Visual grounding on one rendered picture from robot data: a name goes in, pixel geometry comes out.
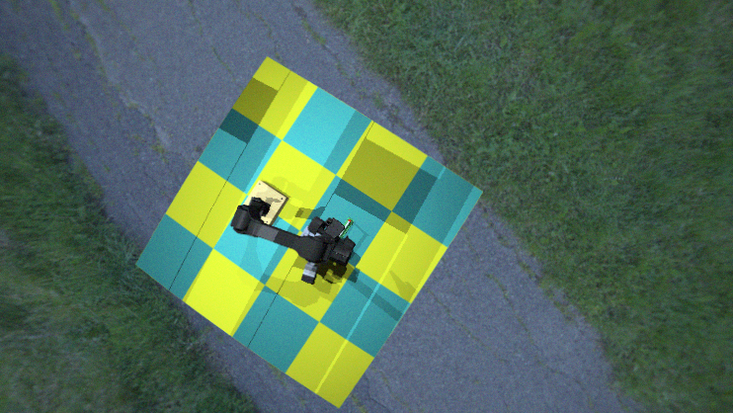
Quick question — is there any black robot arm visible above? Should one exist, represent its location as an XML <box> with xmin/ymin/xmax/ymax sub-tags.
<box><xmin>230</xmin><ymin>197</ymin><xmax>353</xmax><ymax>267</ymax></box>

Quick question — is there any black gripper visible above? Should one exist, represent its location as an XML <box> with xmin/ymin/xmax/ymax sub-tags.
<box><xmin>307</xmin><ymin>216</ymin><xmax>356</xmax><ymax>250</ymax></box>

